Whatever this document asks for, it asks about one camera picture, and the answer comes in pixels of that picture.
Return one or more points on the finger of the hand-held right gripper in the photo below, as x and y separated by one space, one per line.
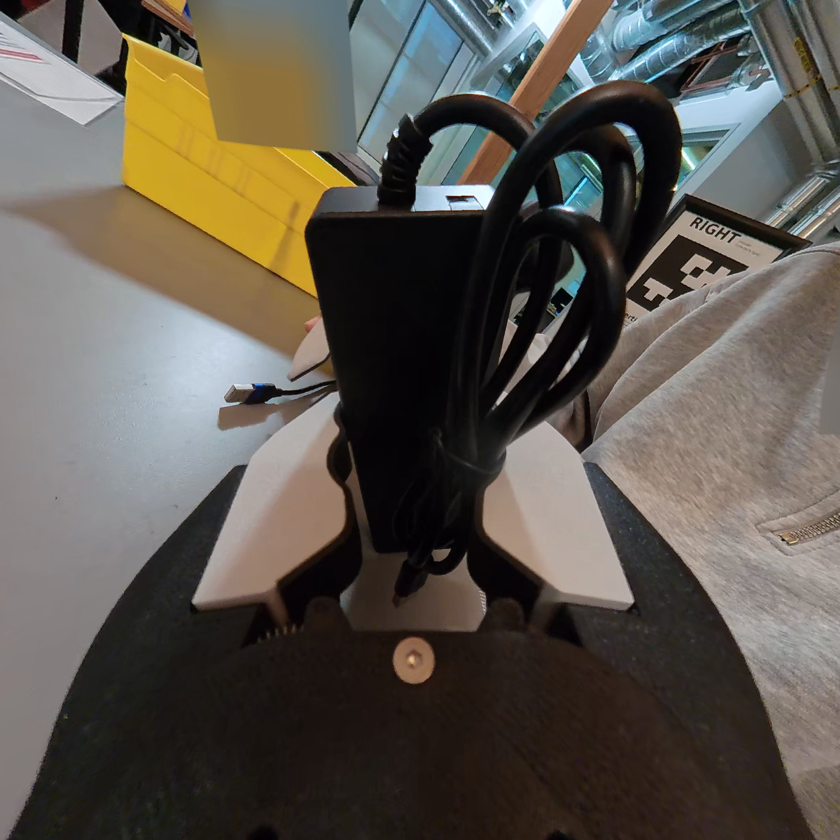
548 358
308 359

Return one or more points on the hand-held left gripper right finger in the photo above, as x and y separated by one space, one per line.
558 531

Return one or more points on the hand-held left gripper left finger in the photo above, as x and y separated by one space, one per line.
275 525

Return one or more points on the black usb hub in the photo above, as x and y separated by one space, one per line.
387 315

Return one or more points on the person's grey sweatshirt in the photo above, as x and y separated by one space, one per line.
735 623

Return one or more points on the yellow plastic bin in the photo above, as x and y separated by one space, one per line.
197 170

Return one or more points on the wooden beam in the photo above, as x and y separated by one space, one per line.
558 59

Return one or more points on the glass window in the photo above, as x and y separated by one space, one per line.
420 65

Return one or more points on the white sheet with red print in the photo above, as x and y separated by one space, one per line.
59 85

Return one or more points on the silver ventilation duct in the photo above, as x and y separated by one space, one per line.
778 39
663 46
810 190

